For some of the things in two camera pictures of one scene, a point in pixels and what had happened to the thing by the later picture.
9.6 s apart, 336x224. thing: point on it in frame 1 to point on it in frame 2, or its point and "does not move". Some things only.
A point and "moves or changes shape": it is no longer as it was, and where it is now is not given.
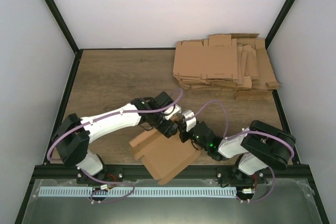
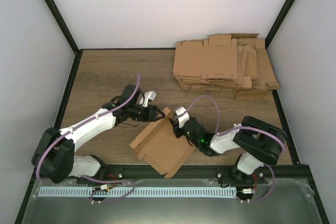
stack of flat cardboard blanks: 237,62 does not move
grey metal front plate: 258,201 does not move
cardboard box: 164,157 moves or changes shape
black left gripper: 169,129 to 151,115
